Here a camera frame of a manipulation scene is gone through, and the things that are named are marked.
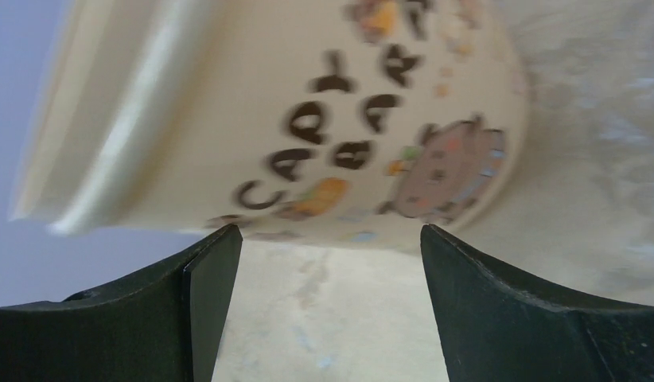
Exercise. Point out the beige paper trash bin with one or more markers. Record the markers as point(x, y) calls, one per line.
point(332, 123)

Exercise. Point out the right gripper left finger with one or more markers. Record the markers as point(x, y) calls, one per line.
point(163, 322)

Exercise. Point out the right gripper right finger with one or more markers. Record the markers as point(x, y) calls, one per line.
point(497, 322)

